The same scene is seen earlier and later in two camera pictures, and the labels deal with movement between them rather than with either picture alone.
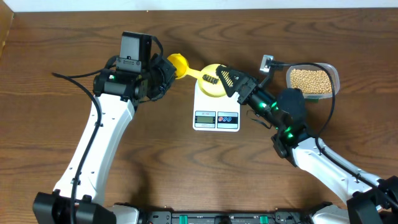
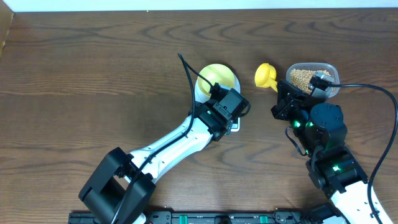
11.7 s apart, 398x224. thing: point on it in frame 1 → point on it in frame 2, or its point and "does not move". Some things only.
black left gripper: (169, 73) → (204, 106)
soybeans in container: (314, 81) does not move
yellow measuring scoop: (182, 68) → (265, 76)
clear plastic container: (313, 80) does not move
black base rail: (226, 218) does not move
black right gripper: (246, 92) → (285, 103)
